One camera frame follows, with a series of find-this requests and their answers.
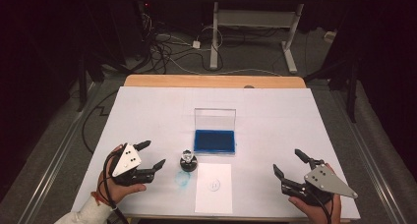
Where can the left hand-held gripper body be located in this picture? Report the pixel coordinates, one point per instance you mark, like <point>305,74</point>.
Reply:
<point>126,161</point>

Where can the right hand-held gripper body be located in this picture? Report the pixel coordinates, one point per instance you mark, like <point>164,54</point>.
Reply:
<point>323,181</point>

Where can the crystal-top stamp with black base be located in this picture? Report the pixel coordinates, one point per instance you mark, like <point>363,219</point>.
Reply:
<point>188,163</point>

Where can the blue ink pad clear case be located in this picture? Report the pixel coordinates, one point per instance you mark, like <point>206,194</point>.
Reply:
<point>214,141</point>

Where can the small white paper sheet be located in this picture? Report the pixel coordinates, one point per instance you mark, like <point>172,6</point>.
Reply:
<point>209,201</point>

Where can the person's left hand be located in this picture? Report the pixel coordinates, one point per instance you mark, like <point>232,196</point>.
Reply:
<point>121,192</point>

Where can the person's right hand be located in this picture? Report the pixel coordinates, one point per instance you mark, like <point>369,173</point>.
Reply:
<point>316,214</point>

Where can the large white table cover sheet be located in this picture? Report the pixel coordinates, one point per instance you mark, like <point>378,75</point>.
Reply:
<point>268,125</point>

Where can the black stand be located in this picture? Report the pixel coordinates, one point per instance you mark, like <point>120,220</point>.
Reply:
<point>82,86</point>

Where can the white power adapter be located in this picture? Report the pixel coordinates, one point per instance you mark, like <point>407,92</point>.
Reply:
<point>196,44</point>

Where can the black device with red light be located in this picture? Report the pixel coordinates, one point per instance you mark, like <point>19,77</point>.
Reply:
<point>146,27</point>

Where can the metal floor rail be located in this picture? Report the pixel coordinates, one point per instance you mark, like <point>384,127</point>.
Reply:
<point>55,161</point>
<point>373,171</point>

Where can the white metal desk frame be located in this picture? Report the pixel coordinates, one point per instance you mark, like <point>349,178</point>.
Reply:
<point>255,18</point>

